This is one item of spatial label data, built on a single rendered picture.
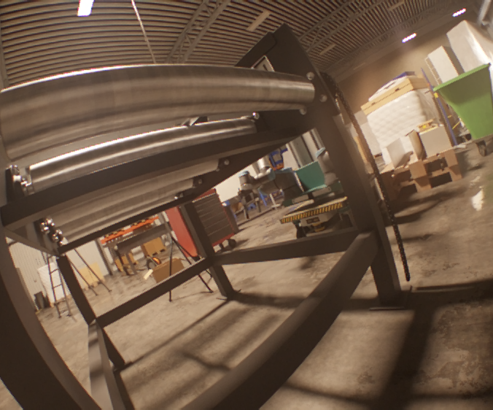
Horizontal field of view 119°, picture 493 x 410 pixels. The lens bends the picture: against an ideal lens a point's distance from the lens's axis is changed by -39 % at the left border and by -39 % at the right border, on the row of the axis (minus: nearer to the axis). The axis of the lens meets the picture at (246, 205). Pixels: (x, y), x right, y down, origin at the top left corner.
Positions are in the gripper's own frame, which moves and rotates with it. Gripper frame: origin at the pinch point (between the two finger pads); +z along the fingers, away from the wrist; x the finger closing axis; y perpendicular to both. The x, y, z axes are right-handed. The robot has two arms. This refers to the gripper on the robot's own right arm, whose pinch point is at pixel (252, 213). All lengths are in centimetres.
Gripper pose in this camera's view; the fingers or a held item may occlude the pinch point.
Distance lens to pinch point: 170.7
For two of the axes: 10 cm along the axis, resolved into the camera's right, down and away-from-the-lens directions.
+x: -6.3, 3.9, 6.7
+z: 2.0, 9.2, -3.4
